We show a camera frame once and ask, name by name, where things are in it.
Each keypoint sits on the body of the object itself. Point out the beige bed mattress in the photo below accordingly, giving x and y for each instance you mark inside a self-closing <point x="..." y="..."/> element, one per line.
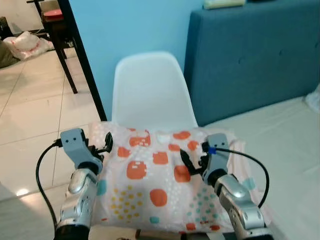
<point x="290" y="160"/>

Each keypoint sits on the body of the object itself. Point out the white pink plastic bag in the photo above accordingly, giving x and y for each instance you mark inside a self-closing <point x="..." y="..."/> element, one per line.
<point x="27" y="45"/>

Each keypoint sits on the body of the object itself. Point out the red seat cushion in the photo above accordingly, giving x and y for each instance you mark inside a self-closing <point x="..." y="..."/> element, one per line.
<point x="53" y="14"/>

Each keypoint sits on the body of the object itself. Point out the orange dotted patterned pillow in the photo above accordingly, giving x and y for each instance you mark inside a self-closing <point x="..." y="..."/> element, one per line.
<point x="150" y="187"/>

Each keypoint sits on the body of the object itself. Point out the olive dark bag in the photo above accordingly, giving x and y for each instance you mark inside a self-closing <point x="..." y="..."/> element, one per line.
<point x="6" y="57"/>

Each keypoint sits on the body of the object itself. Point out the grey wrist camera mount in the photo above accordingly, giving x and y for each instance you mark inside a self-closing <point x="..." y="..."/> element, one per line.
<point x="217" y="150"/>
<point x="75" y="142"/>

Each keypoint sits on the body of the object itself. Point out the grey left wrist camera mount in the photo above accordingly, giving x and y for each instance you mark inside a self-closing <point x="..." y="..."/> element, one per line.
<point x="75" y="142"/>

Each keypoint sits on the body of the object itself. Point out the dark wooden chair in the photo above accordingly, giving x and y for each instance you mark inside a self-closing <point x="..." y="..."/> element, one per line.
<point x="66" y="67"/>

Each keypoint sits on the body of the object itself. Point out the blue upholstered headboard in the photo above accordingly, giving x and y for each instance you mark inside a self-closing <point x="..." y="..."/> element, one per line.
<point x="250" y="60"/>

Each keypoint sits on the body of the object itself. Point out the white crumpled plastic bag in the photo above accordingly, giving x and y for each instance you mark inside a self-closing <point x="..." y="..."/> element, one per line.
<point x="314" y="100"/>

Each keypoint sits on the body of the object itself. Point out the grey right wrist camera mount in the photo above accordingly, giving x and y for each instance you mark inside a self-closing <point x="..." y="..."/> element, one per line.
<point x="217" y="150"/>

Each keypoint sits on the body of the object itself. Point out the white plastic chair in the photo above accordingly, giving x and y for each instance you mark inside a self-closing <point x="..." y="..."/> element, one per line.
<point x="150" y="90"/>

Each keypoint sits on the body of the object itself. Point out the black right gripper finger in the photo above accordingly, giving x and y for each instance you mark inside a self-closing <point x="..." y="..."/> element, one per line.
<point x="197" y="170"/>
<point x="186" y="161"/>

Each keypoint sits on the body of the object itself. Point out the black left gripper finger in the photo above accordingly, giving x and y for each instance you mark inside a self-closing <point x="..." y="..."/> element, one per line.
<point x="109" y="141"/>
<point x="104" y="151"/>

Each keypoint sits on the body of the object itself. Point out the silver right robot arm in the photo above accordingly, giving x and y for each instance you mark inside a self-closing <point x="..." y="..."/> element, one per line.
<point x="240" y="205"/>

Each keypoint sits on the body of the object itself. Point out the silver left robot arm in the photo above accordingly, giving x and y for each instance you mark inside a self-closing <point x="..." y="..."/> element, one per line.
<point x="80" y="200"/>

